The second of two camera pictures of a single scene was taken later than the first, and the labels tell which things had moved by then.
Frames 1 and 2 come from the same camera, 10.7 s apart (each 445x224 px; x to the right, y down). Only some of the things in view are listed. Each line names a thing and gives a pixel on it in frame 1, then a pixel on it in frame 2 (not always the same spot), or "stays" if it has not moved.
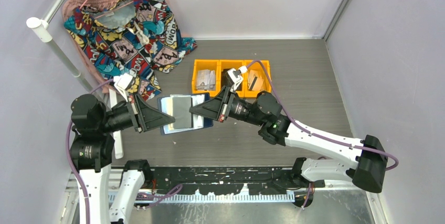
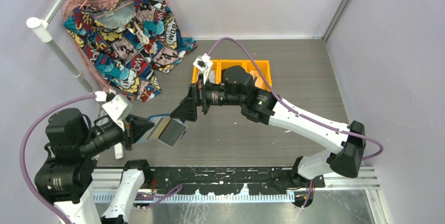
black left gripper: x=145 y=117 to x=134 y=126
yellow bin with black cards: x=224 y=65 stays
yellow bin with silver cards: x=207 y=76 stays
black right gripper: x=218 y=108 to x=187 y=110
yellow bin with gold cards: x=257 y=77 stays
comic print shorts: x=134 y=32 stays
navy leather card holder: x=178 y=106 to x=166 y=129
